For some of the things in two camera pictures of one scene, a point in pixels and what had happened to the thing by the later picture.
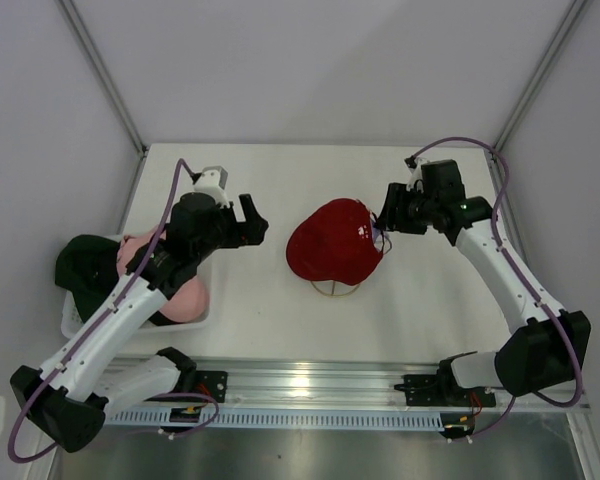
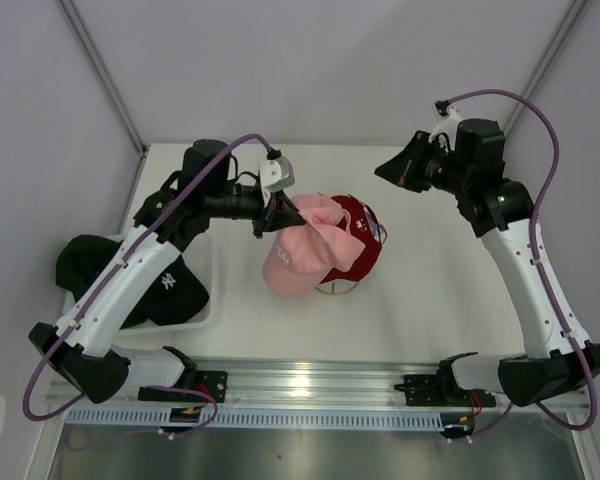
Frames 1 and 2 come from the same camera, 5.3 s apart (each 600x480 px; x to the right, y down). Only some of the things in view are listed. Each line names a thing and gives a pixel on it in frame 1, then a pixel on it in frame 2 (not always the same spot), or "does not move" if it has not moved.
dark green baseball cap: [86, 265] does not move
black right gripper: [396, 197] -> [402, 169]
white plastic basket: [72, 323] does not move
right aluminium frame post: [539, 75] does not move
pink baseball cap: [189, 303] -> [302, 257]
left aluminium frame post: [104, 76] does not move
